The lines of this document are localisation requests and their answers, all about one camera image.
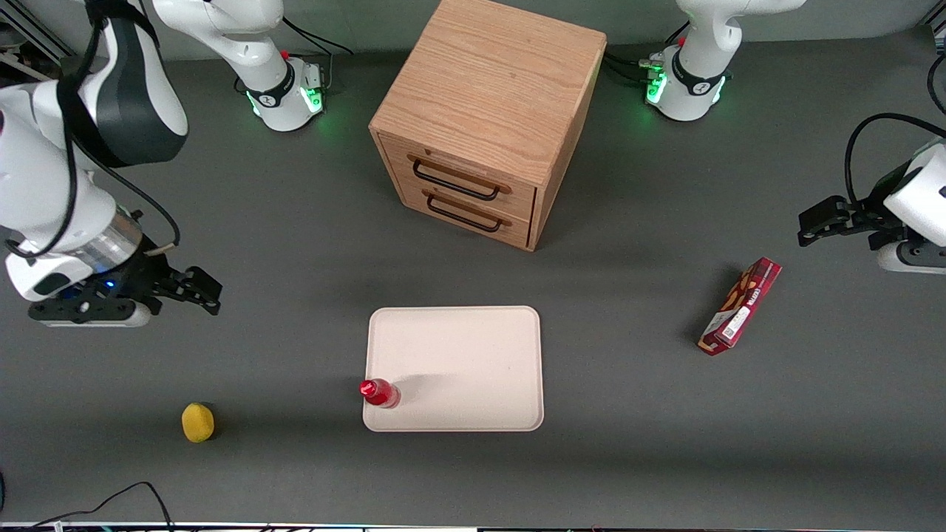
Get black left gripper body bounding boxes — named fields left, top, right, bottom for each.
left=848, top=159, right=925, bottom=241

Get short black drawer handle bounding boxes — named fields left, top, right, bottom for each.
left=426, top=191, right=506, bottom=235

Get tall wooden drawer front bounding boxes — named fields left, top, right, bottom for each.
left=383, top=137, right=539, bottom=222

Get long black drawer handle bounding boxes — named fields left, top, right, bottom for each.
left=412, top=158, right=503, bottom=202

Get black hanging cable loop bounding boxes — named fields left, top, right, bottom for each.
left=927, top=52, right=946, bottom=116

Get black left arm wrist cable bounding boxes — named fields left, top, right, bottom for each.
left=845, top=113, right=946, bottom=209

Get black cable at table edge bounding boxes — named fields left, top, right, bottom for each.
left=0, top=481, right=176, bottom=532

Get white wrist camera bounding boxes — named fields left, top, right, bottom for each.
left=877, top=239, right=946, bottom=276
left=33, top=299, right=154, bottom=328

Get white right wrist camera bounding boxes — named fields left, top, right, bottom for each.
left=33, top=299, right=154, bottom=328

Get oak wooden drawer cabinet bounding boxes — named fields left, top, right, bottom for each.
left=369, top=0, right=608, bottom=253

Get beige rectangular tray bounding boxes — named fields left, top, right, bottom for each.
left=362, top=305, right=545, bottom=433

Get black right arm wrist cable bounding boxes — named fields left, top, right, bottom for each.
left=4, top=0, right=182, bottom=259

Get short wooden drawer front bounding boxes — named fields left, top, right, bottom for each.
left=399, top=177, right=534, bottom=249

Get black left arm base cables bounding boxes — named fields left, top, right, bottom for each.
left=602, top=50, right=667, bottom=86

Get red tartan shortbread box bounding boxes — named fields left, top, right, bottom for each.
left=698, top=256, right=783, bottom=357

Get black right arm base cable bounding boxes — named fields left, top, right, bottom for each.
left=281, top=15, right=355, bottom=93

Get aluminium frame profile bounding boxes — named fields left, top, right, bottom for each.
left=0, top=11, right=75, bottom=73

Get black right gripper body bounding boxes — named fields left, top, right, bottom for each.
left=28, top=244, right=162, bottom=321

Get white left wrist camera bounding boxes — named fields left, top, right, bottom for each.
left=877, top=239, right=946, bottom=276

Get red coke bottle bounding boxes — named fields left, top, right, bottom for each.
left=360, top=378, right=402, bottom=409

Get yellow lemon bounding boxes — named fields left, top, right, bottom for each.
left=181, top=402, right=216, bottom=444

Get black arm wrist cable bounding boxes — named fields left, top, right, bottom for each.
left=4, top=0, right=182, bottom=259
left=845, top=113, right=946, bottom=209

